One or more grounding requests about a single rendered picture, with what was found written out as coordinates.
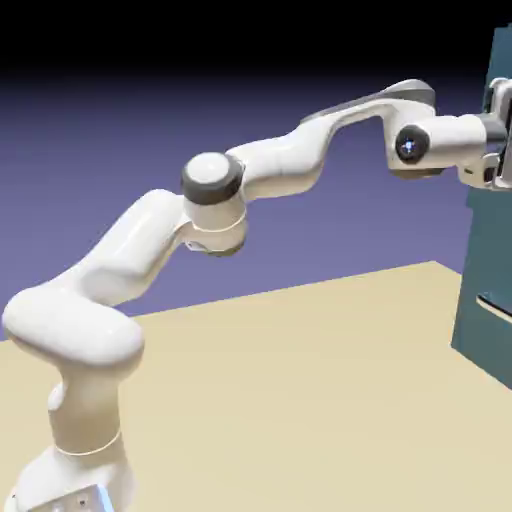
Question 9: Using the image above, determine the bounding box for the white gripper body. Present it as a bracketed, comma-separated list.
[489, 76, 512, 192]

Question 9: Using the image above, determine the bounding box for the teal drawer front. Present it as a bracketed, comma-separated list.
[465, 26, 512, 214]
[450, 206, 512, 392]

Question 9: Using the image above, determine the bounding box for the teal cabinet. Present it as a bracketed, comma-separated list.
[450, 26, 512, 392]

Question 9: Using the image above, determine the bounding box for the silver drawer handle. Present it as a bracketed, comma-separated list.
[474, 294, 512, 321]

